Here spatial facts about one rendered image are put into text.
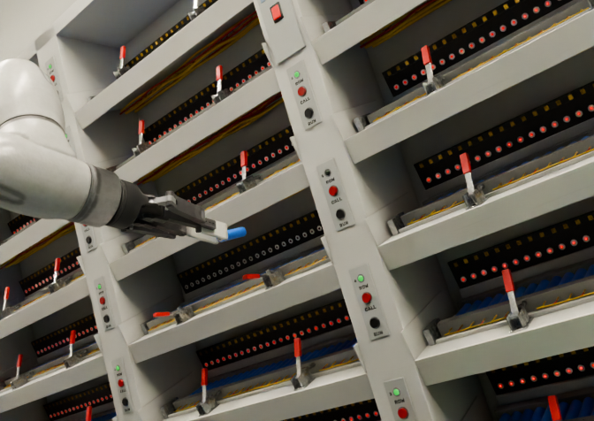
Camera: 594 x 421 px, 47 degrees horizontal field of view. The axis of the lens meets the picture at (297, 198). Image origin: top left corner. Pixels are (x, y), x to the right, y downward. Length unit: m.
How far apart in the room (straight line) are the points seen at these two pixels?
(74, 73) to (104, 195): 0.83
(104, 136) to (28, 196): 0.82
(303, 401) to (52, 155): 0.62
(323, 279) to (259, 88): 0.39
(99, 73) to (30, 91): 0.80
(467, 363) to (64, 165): 0.66
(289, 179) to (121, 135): 0.68
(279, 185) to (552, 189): 0.50
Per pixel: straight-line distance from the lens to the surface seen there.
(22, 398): 2.03
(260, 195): 1.31
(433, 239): 1.10
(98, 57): 1.91
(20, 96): 1.08
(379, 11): 1.19
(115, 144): 1.80
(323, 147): 1.21
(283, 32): 1.30
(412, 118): 1.13
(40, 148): 1.00
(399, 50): 1.39
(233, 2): 1.41
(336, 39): 1.23
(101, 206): 1.04
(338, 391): 1.24
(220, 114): 1.39
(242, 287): 1.41
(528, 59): 1.06
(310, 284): 1.24
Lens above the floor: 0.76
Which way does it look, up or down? 13 degrees up
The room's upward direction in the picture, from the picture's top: 17 degrees counter-clockwise
